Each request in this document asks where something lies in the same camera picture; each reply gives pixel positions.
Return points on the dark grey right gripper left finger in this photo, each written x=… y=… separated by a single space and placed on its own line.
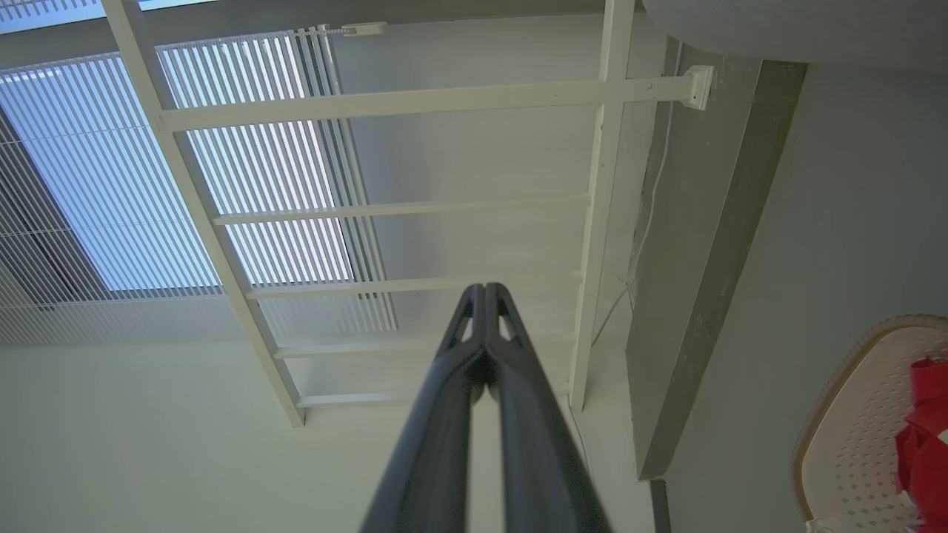
x=433 y=444

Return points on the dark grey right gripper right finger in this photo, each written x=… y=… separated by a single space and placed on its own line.
x=537 y=451

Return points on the red and white jersey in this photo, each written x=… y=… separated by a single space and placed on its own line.
x=926 y=444

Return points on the white plastic laundry basket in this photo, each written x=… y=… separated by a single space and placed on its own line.
x=852 y=429

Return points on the white blind control box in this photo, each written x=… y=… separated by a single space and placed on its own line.
x=363 y=29

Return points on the white slatted window blind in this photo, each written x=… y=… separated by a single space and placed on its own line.
x=96 y=185

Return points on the white ladder-like frame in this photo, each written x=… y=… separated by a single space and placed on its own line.
x=415 y=100

